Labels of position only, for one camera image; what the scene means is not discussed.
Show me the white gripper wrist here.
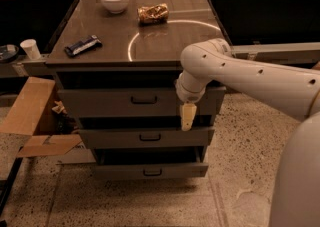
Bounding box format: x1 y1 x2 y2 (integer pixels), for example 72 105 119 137
175 71 208 131

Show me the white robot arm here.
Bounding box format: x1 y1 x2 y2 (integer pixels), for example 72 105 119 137
176 39 320 227

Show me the grey bottom drawer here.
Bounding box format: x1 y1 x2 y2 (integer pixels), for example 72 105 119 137
93 162 209 180

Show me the grey drawer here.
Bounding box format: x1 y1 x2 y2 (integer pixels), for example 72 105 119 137
93 162 209 180
58 86 227 118
80 127 214 149

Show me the grey middle drawer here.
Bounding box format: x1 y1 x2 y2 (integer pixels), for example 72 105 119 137
80 127 214 149

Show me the grey drawer cabinet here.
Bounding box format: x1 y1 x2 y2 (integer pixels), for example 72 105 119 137
47 0 226 167

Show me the grey top drawer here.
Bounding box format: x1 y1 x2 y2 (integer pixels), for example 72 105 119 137
58 86 227 118

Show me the crumpled gold snack bag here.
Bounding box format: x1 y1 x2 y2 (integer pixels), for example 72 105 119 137
137 3 169 25

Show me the dark blue candy bar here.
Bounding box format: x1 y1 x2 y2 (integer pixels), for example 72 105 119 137
64 35 102 57

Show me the brown cardboard box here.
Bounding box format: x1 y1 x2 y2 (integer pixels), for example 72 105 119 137
0 77 81 158

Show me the white paper cup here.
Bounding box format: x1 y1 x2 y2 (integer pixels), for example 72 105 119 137
20 39 41 60

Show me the dark round lid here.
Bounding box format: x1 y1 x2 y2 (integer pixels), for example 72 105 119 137
0 44 19 63

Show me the metal shelf rail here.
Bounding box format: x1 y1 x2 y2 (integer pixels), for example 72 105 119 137
232 42 320 65

